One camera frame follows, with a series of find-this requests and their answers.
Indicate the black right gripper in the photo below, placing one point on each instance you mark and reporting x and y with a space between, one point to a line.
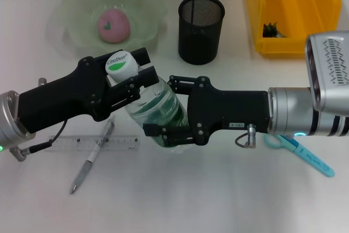
231 110

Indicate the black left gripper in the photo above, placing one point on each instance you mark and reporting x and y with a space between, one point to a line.
60 96

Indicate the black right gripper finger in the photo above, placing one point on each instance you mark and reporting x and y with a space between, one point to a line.
147 77
143 57

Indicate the clear green-label water bottle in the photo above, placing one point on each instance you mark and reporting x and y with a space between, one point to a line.
120 65

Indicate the pink toy peach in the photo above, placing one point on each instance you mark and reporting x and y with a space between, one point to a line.
114 27

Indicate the green plastic wrapper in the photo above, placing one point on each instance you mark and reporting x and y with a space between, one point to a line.
271 30

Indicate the translucent green fruit bowl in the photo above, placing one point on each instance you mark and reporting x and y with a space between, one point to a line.
144 17

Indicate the transparent plastic ruler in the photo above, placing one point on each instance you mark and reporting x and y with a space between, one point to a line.
71 143

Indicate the black mesh pen holder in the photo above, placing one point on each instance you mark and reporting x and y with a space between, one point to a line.
200 39

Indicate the grey white ballpoint pen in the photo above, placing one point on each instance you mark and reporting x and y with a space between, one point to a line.
87 164

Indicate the blue scissors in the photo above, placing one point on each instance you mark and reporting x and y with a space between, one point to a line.
313 159

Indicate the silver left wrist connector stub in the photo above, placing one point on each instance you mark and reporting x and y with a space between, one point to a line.
42 82

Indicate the yellow plastic bin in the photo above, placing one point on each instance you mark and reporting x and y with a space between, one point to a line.
294 6

